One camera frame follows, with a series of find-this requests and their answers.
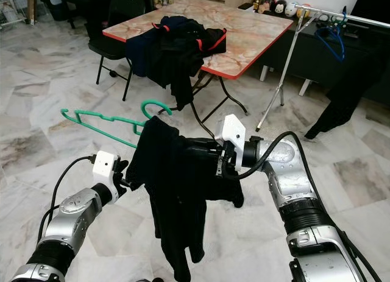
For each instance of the black garment with green print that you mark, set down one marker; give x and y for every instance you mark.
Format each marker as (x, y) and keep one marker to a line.
(170, 190)

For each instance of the green plastic clothes hanger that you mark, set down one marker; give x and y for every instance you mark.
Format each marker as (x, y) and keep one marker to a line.
(103, 123)

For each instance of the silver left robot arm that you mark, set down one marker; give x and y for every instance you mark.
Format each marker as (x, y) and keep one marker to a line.
(73, 227)

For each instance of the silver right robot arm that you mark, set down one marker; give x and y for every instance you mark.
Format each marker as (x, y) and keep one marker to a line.
(304, 197)

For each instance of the blue plastic clothes hanger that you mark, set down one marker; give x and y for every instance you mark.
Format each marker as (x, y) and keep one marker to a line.
(335, 41)

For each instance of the black shirt with red trim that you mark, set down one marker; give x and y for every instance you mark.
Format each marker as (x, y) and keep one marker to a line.
(183, 53)

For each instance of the silver metal clothes rack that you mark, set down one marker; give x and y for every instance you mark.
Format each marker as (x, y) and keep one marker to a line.
(283, 75)

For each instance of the black chair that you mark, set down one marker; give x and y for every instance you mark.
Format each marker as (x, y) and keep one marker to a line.
(116, 44)

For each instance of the black mouse plush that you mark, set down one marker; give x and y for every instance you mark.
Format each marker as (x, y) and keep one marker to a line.
(278, 7)

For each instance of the jar with red lid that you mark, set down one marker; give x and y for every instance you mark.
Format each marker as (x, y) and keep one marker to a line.
(266, 0)

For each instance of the yellow bear plush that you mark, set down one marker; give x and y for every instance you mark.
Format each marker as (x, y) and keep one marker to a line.
(303, 12)

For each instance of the black television cabinet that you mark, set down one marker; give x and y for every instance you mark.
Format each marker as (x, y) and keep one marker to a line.
(365, 47)

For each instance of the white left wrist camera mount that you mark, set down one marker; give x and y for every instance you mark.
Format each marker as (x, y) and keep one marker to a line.
(105, 166)

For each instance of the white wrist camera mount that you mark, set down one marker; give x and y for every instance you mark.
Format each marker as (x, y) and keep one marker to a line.
(233, 136)
(105, 166)

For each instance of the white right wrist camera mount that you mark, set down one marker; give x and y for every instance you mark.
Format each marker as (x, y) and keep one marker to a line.
(233, 136)

